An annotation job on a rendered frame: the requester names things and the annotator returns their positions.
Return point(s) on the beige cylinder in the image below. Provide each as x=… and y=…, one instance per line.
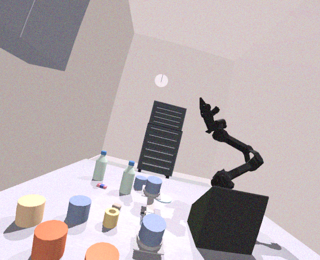
x=30, y=210

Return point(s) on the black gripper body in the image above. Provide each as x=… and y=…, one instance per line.
x=205, y=113

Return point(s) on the orange cylinder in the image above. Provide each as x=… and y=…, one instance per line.
x=102, y=251
x=49, y=240

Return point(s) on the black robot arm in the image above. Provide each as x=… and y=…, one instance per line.
x=223, y=178

